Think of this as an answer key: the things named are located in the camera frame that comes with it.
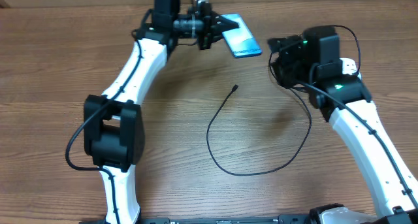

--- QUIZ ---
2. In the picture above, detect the Samsung Galaxy smartphone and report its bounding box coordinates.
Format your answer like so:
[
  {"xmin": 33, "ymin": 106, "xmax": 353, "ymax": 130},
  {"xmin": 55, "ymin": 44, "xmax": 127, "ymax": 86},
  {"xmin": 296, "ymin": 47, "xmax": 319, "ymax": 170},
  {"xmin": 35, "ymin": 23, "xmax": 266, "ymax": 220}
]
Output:
[{"xmin": 222, "ymin": 14, "xmax": 263, "ymax": 58}]

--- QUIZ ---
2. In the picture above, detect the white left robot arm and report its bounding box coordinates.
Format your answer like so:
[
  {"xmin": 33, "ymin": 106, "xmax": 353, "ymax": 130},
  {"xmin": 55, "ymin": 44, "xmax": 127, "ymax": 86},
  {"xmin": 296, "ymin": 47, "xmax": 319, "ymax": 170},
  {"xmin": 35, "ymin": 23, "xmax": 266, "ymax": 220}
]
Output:
[{"xmin": 65, "ymin": 0, "xmax": 239, "ymax": 223}]

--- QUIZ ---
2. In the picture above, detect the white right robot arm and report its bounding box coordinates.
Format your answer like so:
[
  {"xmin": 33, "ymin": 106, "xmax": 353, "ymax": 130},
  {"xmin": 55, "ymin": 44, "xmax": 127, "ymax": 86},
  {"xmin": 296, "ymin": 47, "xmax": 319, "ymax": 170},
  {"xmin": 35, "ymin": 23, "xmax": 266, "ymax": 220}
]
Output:
[{"xmin": 267, "ymin": 25, "xmax": 417, "ymax": 223}]

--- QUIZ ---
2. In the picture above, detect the white power strip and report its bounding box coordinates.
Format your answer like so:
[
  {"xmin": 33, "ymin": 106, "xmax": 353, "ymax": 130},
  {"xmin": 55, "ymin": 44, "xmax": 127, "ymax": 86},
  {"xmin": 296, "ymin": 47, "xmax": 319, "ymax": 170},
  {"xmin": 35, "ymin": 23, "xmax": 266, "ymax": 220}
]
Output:
[{"xmin": 341, "ymin": 57, "xmax": 362, "ymax": 80}]

